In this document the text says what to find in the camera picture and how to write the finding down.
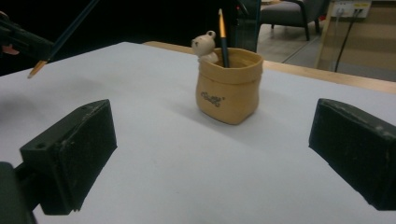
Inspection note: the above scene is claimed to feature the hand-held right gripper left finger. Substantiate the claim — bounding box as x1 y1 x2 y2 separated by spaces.
19 98 119 217

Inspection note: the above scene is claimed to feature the tan pen holder with bear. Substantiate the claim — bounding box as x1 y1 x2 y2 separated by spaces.
191 30 265 126

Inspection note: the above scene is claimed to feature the black power cable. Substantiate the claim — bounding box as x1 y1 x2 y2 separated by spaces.
334 8 363 73

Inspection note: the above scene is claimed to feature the white power strip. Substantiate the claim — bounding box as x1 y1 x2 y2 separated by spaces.
330 0 373 19

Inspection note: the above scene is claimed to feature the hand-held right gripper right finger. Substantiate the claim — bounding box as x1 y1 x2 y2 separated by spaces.
308 98 396 211

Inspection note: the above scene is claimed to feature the white table sheet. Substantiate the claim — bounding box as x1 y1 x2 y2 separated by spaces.
0 41 396 224

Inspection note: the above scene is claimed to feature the grey armchair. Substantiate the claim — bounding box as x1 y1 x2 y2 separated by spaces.
260 0 331 41

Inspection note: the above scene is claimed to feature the dark pencil with orange end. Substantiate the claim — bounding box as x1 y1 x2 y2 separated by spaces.
218 7 231 69
27 0 101 79

